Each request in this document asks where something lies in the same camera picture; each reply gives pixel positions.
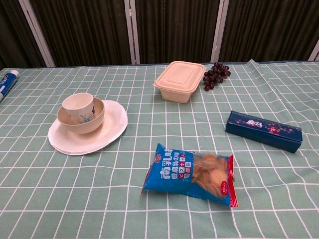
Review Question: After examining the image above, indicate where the small white floral cup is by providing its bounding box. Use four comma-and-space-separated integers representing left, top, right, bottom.
62, 93, 96, 124

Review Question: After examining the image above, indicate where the white paper plate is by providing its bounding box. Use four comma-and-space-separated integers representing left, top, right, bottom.
48, 100, 129, 156

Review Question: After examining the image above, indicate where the beige bowl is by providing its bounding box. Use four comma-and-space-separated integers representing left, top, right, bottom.
56, 98, 105, 135

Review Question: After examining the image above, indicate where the beige lidded food container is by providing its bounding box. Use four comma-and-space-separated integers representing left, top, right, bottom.
153, 60, 207, 104

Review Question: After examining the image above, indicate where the blue snack bag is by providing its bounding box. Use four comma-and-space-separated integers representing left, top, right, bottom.
140, 142, 239, 208

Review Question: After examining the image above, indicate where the dark purple grape bunch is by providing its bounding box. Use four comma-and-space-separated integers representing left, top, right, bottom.
202, 62, 231, 92

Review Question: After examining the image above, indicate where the green checked tablecloth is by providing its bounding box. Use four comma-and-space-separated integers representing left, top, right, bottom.
0, 59, 319, 239

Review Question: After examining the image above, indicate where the dark blue long box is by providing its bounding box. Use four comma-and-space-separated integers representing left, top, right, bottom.
225, 110, 304, 154

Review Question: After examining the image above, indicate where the blue white toothpaste tube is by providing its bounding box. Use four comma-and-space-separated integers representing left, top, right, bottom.
0, 69, 20, 103

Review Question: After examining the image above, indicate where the white folding screen frame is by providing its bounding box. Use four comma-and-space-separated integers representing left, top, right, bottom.
124, 0, 141, 65
210, 0, 230, 63
18, 0, 56, 68
308, 41, 319, 62

